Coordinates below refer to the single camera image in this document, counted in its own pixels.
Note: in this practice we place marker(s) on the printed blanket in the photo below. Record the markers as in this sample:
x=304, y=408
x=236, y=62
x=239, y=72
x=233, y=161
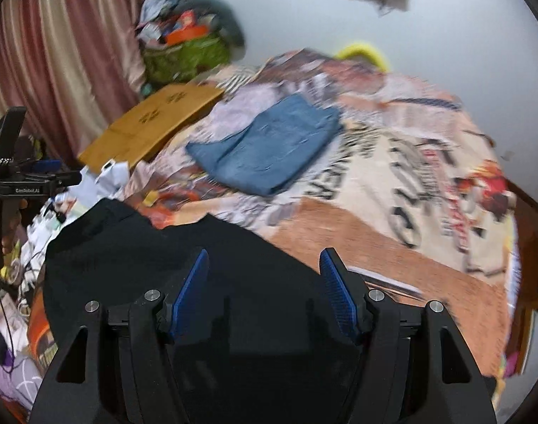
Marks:
x=384, y=238

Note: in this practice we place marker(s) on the white clutter pile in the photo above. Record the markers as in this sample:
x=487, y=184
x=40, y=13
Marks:
x=41, y=238

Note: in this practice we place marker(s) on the grey cloth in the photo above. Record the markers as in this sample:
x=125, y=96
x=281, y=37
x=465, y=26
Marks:
x=227, y=20

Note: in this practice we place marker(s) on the brown cardboard box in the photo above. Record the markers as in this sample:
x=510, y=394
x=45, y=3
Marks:
x=154, y=123

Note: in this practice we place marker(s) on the white crumpled cloth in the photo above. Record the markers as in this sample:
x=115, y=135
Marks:
x=110, y=179

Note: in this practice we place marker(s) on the person's left hand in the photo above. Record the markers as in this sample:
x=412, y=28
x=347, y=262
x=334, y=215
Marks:
x=10, y=236

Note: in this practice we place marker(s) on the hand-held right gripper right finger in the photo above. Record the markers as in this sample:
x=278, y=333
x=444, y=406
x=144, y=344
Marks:
x=339, y=296

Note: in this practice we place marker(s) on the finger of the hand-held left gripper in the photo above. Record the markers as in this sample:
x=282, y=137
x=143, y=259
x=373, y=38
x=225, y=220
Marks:
x=63, y=179

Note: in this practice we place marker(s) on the yellow plastic item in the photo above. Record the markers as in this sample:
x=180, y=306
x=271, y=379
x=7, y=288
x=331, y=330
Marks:
x=366, y=51

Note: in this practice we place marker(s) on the black pants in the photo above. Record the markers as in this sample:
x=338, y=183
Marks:
x=251, y=282

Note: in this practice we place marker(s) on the pile of mixed clothes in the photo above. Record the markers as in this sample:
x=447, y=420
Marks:
x=172, y=9

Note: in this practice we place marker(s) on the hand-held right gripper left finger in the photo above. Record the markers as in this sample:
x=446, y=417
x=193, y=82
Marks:
x=193, y=293

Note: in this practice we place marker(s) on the green bag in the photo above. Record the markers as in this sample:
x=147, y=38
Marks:
x=185, y=59

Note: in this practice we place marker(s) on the purple patterned cloth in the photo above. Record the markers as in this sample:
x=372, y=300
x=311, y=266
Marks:
x=17, y=377

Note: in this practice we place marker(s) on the folded blue jeans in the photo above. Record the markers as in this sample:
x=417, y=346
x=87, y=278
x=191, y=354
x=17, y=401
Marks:
x=269, y=141

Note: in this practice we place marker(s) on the pink striped curtain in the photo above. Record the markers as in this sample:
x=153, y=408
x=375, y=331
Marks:
x=74, y=44

